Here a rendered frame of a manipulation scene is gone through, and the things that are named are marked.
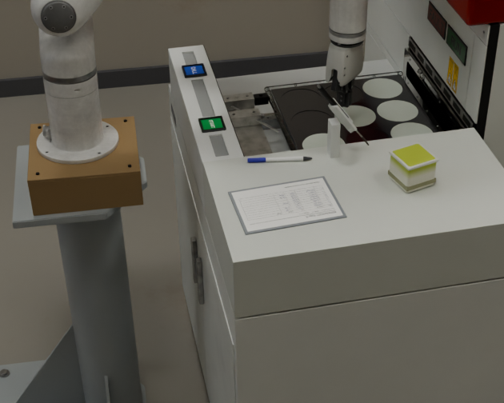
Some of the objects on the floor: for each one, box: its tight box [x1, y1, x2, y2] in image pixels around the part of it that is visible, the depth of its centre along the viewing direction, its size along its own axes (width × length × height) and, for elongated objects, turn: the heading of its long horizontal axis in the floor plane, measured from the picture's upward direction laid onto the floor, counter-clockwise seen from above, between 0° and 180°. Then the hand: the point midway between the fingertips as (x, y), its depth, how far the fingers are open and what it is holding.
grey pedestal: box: [0, 145, 147, 403], centre depth 263 cm, size 51×44×82 cm
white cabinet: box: [168, 86, 504, 403], centre depth 266 cm, size 64×96×82 cm, turn 13°
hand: (344, 97), depth 236 cm, fingers closed
